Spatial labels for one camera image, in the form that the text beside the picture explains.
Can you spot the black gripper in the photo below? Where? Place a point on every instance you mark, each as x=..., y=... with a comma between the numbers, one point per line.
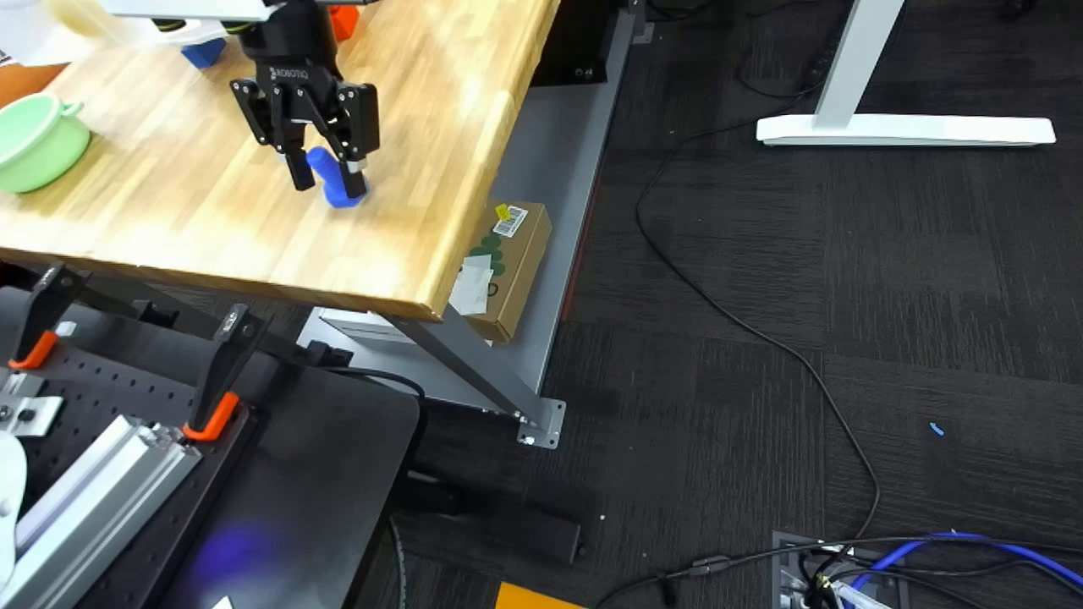
x=306, y=106

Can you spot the blue toy screw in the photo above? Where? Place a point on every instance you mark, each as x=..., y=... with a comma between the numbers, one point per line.
x=325, y=170

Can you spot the orange toy piece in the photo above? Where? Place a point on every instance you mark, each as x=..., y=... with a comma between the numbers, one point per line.
x=347, y=23

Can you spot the small blue toy piece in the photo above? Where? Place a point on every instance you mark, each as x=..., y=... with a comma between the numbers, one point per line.
x=205, y=53

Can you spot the brown cardboard box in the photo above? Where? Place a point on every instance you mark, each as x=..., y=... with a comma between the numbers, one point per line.
x=517, y=273

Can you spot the black metal crossbar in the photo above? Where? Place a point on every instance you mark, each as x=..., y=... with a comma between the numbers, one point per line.
x=148, y=300

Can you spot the green plastic bowl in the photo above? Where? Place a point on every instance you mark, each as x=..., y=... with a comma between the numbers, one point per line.
x=37, y=140

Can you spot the black flat panel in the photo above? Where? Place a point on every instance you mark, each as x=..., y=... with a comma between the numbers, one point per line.
x=306, y=485

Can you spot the white rounded object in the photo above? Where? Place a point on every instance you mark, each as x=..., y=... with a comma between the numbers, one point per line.
x=7, y=485

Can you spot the orange flat object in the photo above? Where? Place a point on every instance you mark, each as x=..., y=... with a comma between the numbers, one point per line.
x=529, y=598

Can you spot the white desk leg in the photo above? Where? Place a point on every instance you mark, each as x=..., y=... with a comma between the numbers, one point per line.
x=902, y=129

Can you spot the grey floor outlet box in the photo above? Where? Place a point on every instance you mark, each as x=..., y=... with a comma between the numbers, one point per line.
x=790, y=577

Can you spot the tiny blue scrap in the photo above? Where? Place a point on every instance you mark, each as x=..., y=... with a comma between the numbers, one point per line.
x=937, y=431

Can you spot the grey metal table frame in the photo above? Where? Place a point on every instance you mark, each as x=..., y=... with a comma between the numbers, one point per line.
x=553, y=205

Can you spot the small metal bracket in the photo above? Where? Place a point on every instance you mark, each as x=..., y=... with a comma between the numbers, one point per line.
x=29, y=409

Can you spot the aluminium extrusion rail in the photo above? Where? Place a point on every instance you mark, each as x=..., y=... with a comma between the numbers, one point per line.
x=103, y=497

